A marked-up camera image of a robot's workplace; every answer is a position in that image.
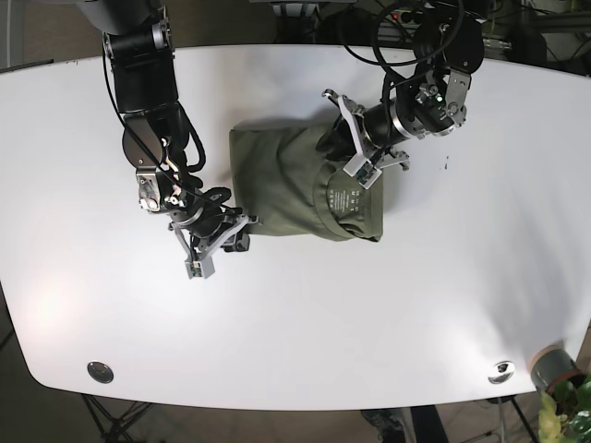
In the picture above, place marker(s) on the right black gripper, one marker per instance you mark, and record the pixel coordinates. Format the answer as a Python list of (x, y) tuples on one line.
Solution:
[(205, 227)]

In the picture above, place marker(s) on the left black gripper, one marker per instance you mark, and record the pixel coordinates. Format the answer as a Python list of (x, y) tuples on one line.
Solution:
[(363, 139)]

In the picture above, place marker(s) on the olive green T-shirt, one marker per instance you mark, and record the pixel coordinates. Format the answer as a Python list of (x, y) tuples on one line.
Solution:
[(292, 180)]

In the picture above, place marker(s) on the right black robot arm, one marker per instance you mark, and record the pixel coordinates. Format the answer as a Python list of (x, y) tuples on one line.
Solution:
[(159, 140)]

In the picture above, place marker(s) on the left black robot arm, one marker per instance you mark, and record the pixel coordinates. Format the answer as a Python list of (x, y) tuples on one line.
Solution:
[(424, 96)]

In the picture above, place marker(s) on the left silver table grommet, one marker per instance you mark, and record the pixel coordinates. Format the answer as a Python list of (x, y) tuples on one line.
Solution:
[(100, 372)]

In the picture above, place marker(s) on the silver table grommet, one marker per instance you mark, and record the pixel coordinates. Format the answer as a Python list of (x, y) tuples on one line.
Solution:
[(501, 372), (100, 372)]

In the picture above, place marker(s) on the right silver table grommet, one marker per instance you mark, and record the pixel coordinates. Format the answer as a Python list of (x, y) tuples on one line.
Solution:
[(501, 372)]

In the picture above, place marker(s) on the grey plant pot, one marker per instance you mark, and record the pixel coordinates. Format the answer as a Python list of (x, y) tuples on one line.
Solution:
[(552, 365)]

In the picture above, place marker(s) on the green potted plant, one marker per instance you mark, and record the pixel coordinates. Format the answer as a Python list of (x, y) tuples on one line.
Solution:
[(565, 414)]

